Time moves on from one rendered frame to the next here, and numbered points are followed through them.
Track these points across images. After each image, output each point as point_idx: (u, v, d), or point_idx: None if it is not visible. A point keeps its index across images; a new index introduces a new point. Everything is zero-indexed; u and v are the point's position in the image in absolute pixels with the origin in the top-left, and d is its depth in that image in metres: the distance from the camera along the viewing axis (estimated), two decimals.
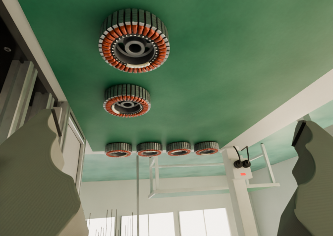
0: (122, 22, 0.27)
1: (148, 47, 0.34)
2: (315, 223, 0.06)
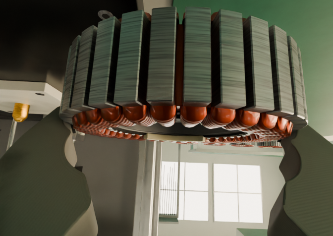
0: (168, 94, 0.05)
1: None
2: (304, 218, 0.06)
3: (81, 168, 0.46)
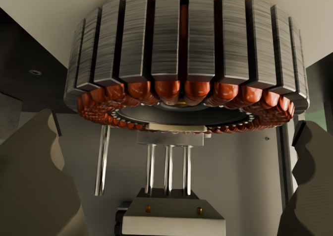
0: (173, 68, 0.05)
1: None
2: (315, 223, 0.06)
3: None
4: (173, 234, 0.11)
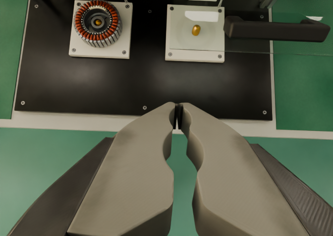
0: (98, 42, 0.47)
1: (91, 20, 0.50)
2: (221, 204, 0.06)
3: None
4: None
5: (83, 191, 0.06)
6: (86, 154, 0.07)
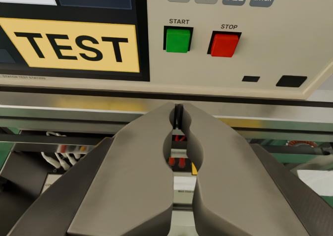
0: None
1: None
2: (221, 204, 0.06)
3: None
4: None
5: (83, 191, 0.06)
6: (86, 154, 0.07)
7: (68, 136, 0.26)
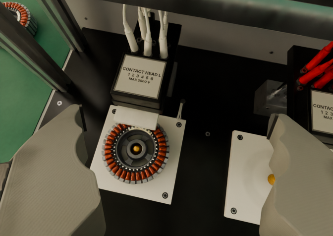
0: (131, 184, 0.31)
1: (127, 140, 0.35)
2: (294, 215, 0.06)
3: (138, 25, 0.32)
4: (134, 124, 0.28)
5: None
6: None
7: None
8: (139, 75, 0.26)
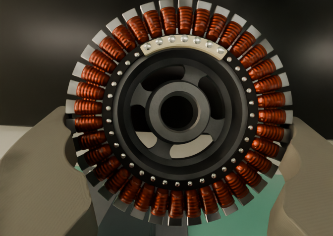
0: (189, 224, 0.10)
1: (143, 89, 0.12)
2: (304, 218, 0.06)
3: None
4: None
5: None
6: None
7: None
8: None
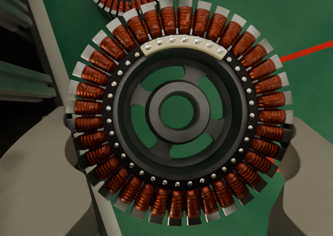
0: (189, 224, 0.10)
1: (143, 89, 0.12)
2: (304, 218, 0.06)
3: None
4: None
5: None
6: None
7: None
8: None
